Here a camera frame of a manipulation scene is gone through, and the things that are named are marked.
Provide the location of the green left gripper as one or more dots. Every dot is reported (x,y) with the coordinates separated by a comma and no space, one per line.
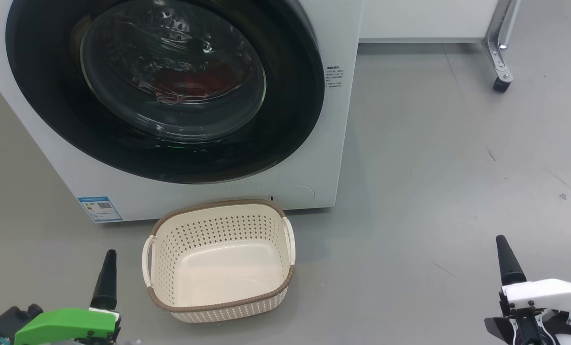
(69,326)

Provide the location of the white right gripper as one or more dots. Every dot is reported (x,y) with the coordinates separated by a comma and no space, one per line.
(549,294)

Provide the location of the black round glass washer door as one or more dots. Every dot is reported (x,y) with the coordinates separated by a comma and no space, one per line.
(50,96)

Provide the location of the red and white garment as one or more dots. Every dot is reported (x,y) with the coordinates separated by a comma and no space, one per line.
(189,81)

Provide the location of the cream perforated laundry basket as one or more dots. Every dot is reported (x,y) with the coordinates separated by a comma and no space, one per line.
(227,268)

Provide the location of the white front-load washing machine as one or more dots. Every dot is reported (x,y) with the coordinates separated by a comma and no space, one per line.
(314,143)

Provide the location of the blue energy label sticker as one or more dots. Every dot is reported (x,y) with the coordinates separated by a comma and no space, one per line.
(98,208)

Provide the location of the black caster wheel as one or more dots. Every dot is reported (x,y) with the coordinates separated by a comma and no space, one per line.
(502,85)

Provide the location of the silver metal cabinet leg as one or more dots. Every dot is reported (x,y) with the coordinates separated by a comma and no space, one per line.
(498,48)

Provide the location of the small printed text label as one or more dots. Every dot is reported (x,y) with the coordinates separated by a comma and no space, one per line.
(334,76)

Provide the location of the white cabinet panel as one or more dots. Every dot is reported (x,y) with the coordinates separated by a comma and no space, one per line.
(424,19)

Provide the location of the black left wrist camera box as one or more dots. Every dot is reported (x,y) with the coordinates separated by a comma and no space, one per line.
(14,321)

